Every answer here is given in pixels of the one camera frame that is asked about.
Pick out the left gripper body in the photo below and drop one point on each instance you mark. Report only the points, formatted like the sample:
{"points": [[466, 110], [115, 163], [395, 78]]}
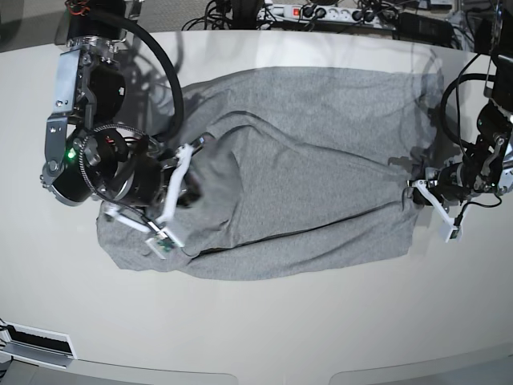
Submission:
{"points": [[450, 184]]}

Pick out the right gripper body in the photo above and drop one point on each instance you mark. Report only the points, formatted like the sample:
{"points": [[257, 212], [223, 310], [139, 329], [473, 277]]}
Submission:
{"points": [[146, 181]]}

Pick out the grey t-shirt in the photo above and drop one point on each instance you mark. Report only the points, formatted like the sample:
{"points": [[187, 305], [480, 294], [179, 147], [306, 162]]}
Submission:
{"points": [[306, 171]]}

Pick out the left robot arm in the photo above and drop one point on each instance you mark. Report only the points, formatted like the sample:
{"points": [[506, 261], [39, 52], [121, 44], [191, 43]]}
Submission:
{"points": [[486, 164]]}

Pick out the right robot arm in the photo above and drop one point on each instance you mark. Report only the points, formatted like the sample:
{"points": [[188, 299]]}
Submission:
{"points": [[86, 152]]}

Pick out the black power adapter brick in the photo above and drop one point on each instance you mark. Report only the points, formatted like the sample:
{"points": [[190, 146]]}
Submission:
{"points": [[424, 29]]}

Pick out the white power strip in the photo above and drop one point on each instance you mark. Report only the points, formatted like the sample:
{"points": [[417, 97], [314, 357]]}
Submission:
{"points": [[382, 16]]}

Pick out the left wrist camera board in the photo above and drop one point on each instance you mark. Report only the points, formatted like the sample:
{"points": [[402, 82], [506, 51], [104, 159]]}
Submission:
{"points": [[450, 233]]}

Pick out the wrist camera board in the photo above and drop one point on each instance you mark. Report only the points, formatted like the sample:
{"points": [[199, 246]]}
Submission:
{"points": [[450, 233], [161, 245]]}

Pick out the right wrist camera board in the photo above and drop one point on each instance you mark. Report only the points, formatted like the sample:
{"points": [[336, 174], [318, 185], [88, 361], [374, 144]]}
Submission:
{"points": [[161, 245]]}

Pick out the table cable grommet slot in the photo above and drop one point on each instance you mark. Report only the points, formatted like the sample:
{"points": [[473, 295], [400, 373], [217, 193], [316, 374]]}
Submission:
{"points": [[37, 346]]}

